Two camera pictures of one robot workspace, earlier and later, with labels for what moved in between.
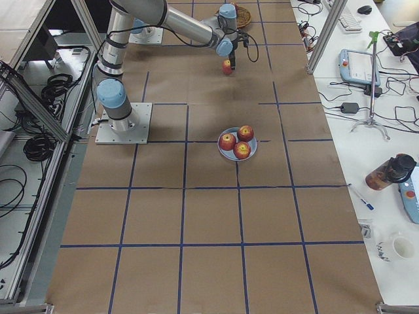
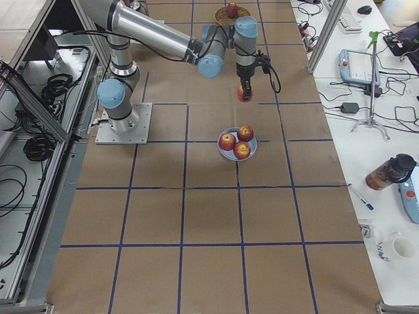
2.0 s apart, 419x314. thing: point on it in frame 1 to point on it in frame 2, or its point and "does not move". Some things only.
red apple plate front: (241, 150) does not move
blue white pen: (370, 207) does not move
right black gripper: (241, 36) to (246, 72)
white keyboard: (349, 23) does not move
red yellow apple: (226, 67) to (241, 95)
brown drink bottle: (396, 169) does not move
